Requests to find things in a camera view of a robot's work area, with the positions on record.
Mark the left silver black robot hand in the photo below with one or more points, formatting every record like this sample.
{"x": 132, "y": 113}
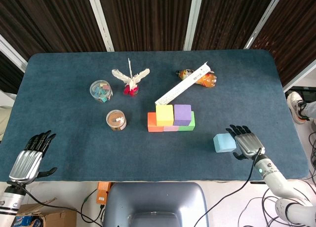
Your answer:
{"x": 26, "y": 162}

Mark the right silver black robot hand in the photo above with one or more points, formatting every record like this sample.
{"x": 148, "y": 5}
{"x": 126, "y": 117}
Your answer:
{"x": 248, "y": 143}

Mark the light blue foam cube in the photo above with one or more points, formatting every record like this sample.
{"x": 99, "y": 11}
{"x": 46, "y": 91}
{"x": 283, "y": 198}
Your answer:
{"x": 224, "y": 143}

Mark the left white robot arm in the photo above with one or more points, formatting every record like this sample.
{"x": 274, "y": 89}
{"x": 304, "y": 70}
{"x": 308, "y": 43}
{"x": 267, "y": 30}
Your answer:
{"x": 10, "y": 203}

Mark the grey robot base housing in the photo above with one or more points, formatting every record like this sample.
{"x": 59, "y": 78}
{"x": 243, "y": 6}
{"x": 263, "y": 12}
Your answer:
{"x": 155, "y": 207}

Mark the dark blue table cloth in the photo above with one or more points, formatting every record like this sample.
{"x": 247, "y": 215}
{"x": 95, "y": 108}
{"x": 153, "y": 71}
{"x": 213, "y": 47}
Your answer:
{"x": 74, "y": 138}

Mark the cardboard box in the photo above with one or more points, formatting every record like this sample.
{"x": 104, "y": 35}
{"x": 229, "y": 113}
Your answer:
{"x": 47, "y": 215}

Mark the green foam cube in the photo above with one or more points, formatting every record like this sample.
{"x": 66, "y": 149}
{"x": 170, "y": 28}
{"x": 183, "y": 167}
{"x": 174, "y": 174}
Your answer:
{"x": 188, "y": 125}

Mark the white sneaker of person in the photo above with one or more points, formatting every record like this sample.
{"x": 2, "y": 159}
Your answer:
{"x": 297, "y": 104}

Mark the purple foam cube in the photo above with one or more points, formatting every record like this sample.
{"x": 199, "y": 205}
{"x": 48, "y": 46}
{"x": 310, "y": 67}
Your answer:
{"x": 182, "y": 115}

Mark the orange snack bag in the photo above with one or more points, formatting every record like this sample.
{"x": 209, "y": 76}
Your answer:
{"x": 207, "y": 80}

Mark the pink foam cube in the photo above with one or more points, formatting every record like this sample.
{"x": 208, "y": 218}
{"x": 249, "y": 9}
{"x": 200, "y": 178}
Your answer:
{"x": 170, "y": 128}

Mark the orange device under table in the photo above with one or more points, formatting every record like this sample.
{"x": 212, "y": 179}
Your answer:
{"x": 102, "y": 193}

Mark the long white printed box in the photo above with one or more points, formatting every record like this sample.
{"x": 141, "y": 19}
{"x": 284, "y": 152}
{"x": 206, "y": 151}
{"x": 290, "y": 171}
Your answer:
{"x": 184, "y": 85}

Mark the yellow foam cube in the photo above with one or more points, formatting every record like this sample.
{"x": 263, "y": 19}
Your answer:
{"x": 164, "y": 115}

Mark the orange foam cube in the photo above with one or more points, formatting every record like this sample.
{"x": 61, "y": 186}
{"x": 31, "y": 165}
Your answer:
{"x": 152, "y": 124}

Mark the clear jar with brown contents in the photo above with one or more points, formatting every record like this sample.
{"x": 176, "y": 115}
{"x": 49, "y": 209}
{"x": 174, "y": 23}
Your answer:
{"x": 116, "y": 120}

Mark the clear jar of coloured blocks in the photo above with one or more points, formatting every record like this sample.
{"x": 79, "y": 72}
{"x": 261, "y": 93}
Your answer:
{"x": 100, "y": 91}

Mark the white feather shuttlecock toy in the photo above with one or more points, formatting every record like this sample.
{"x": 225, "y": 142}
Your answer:
{"x": 130, "y": 80}

